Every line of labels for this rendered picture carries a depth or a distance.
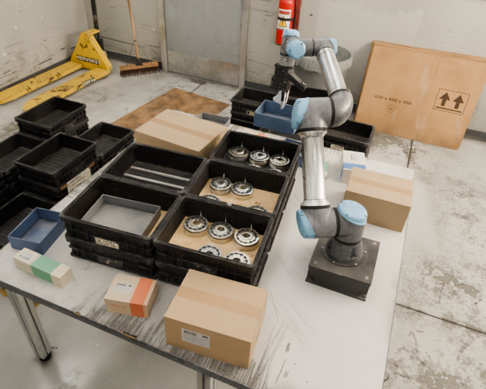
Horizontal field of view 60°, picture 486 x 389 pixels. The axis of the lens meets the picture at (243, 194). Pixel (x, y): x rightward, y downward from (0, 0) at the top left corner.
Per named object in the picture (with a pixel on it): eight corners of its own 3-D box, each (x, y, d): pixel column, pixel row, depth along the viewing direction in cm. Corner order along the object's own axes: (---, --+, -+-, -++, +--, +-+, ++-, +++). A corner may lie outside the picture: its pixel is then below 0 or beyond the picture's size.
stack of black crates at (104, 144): (107, 159, 335) (100, 120, 314) (140, 168, 327) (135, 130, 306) (72, 186, 305) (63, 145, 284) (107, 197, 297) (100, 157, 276)
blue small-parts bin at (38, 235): (43, 255, 177) (39, 243, 173) (11, 248, 180) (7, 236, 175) (69, 224, 193) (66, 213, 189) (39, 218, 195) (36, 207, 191)
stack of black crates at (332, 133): (361, 175, 336) (376, 125, 308) (354, 197, 313) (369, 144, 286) (312, 163, 346) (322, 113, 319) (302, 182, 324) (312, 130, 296)
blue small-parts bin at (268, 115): (302, 120, 207) (303, 107, 203) (293, 135, 196) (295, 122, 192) (263, 112, 212) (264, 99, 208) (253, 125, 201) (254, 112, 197)
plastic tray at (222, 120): (214, 144, 255) (214, 137, 252) (184, 137, 259) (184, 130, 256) (230, 124, 275) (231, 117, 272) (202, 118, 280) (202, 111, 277)
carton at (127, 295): (106, 311, 157) (103, 298, 153) (119, 286, 167) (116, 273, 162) (148, 318, 156) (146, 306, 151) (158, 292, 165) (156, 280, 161)
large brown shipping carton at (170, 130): (226, 157, 245) (227, 126, 232) (199, 184, 223) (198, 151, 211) (169, 138, 258) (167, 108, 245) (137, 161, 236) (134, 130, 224)
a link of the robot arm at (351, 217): (367, 242, 165) (374, 216, 156) (333, 245, 163) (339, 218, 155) (357, 221, 174) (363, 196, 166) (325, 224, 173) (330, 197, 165)
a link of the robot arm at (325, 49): (366, 110, 155) (335, 29, 182) (337, 112, 154) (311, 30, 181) (357, 132, 165) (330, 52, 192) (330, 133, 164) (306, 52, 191)
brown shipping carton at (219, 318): (166, 343, 148) (163, 316, 138) (190, 295, 165) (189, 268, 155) (248, 369, 142) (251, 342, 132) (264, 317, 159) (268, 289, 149)
